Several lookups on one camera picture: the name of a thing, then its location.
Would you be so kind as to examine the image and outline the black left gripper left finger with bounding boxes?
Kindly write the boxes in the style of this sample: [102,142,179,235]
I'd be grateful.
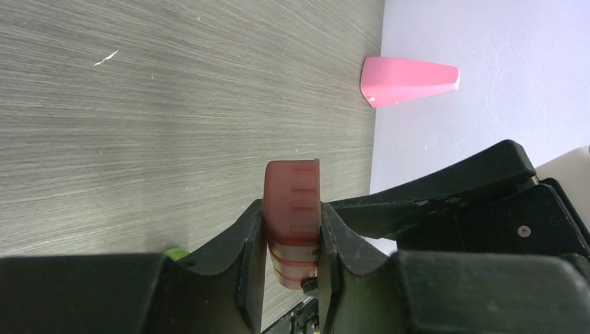
[1,200,266,333]

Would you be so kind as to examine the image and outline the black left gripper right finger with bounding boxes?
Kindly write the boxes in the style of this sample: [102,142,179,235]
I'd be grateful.
[318,204,589,333]

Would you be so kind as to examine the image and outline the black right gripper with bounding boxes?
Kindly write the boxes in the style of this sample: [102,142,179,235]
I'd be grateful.
[330,140,589,259]

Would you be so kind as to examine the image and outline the green black pill bottle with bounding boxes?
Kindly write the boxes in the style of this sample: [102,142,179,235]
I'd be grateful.
[164,248,190,261]

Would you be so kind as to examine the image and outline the brown translucent pill container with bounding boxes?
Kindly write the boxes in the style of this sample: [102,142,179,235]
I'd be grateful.
[262,159,321,290]

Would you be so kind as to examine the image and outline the pink wedge object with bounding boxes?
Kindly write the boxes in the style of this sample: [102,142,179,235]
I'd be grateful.
[360,56,461,108]

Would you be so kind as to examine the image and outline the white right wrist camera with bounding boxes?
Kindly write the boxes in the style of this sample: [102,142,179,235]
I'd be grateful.
[536,146,589,206]

